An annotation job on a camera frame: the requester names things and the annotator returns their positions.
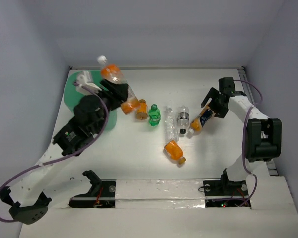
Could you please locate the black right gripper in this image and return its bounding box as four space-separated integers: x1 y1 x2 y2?
202 87 229 118

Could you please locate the orange blue label drink bottle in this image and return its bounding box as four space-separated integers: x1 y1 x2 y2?
187 104 214 137

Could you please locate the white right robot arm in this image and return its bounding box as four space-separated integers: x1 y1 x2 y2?
201 77 282 194

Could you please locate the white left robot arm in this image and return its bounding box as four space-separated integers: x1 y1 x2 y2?
0 79 131 225

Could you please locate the green plastic bin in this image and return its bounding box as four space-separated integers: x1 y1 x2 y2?
64 70 117 130

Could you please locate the orange juice bottle gold cap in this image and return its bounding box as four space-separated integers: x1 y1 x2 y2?
136 99 148 120

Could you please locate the clear bottle black cap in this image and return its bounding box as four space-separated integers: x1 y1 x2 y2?
177 105 189 135

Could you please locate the green plastic soda bottle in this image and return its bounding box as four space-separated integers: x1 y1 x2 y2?
148 104 161 126

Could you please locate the clear crushed water bottle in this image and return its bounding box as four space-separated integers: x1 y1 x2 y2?
165 106 179 143

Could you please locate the small orange juice bottle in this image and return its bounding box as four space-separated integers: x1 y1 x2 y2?
164 140 186 165

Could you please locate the silver foil tape strip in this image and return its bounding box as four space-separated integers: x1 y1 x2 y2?
115 179 205 209

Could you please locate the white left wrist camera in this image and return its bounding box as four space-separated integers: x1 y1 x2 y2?
75 71 102 95

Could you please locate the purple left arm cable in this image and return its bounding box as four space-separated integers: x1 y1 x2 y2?
0 83 109 223

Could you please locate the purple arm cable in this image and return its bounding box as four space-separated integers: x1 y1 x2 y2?
223 79 263 208
0 83 109 223

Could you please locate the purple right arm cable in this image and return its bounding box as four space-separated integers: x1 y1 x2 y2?
223 79 263 208

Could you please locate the aluminium table edge rail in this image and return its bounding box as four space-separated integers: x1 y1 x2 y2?
238 69 268 175

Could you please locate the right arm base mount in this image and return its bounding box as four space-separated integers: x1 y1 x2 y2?
198 169 251 208

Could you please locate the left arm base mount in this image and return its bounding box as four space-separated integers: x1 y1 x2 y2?
68 170 116 208

